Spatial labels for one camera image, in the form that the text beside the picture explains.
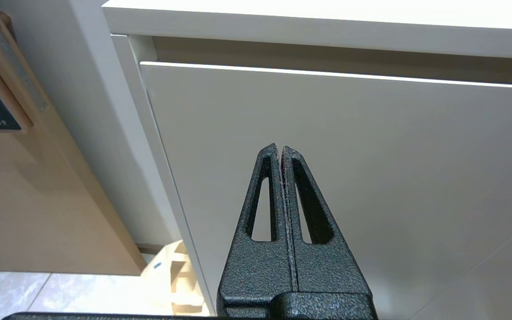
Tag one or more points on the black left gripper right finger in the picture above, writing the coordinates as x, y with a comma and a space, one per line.
322, 266

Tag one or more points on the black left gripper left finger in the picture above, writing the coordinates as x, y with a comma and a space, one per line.
260, 266

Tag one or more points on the small light wooden stool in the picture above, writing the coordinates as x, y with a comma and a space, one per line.
180, 275

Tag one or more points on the light wooden cabinet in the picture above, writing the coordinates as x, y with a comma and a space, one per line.
38, 200

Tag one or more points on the light grey sideboard cabinet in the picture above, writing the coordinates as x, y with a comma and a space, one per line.
282, 31

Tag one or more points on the metal door lock plate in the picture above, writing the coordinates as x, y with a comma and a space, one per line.
15, 66

